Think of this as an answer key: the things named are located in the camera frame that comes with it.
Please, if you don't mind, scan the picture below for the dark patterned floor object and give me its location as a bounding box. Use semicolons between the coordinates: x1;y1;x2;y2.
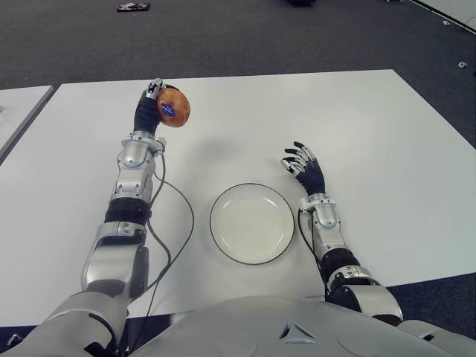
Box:
116;1;152;13

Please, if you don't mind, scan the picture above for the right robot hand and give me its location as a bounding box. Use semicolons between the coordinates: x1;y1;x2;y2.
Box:
279;141;327;196

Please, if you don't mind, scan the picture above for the grey robot torso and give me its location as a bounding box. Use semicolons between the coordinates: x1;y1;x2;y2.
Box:
124;295;428;357

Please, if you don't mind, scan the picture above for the white side table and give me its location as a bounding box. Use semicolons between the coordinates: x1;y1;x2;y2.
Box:
0;85;56;164

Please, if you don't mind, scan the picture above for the white table with cables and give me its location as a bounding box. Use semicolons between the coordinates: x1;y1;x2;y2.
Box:
411;0;476;28

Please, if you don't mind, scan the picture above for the red-yellow apple with blue sticker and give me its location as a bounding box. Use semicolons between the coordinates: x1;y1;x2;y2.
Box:
156;88;192;129

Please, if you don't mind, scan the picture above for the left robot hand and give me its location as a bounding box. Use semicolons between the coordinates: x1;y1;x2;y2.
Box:
132;77;180;135

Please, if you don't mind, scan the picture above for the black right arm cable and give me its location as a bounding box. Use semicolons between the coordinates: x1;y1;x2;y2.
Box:
296;207;332;303

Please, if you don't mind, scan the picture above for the white plate with black rim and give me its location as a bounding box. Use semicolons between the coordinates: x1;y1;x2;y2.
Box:
209;182;298;266

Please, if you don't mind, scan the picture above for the grey left arm cable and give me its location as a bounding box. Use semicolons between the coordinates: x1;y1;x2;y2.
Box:
143;147;196;321

